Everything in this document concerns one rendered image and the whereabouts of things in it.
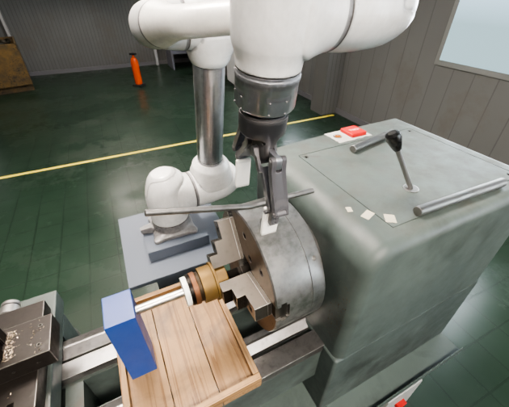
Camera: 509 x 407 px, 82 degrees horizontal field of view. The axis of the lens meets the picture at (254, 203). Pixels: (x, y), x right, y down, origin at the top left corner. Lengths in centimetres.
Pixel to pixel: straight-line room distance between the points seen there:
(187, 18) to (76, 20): 782
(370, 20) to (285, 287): 47
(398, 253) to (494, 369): 163
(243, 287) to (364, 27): 52
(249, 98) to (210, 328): 66
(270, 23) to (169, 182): 86
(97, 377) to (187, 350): 25
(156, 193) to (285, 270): 68
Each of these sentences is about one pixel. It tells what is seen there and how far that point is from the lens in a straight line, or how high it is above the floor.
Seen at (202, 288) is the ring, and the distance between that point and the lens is 69.
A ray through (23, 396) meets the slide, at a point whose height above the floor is 97.
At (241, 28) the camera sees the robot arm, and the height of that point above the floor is 161.
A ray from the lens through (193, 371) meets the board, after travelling 84.
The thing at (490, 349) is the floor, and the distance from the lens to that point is 227.
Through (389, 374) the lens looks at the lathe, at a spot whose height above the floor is 54.
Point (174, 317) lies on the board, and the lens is 93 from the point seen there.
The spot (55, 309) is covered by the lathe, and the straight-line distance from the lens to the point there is 103.
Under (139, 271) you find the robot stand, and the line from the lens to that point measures 125.
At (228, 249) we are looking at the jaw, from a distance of 71.
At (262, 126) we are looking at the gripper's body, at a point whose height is 149.
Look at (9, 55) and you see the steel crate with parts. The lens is 723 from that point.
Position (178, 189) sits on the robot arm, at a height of 102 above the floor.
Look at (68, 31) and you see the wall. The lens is 848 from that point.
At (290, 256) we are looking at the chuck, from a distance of 62.
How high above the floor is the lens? 165
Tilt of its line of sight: 37 degrees down
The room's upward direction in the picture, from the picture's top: straight up
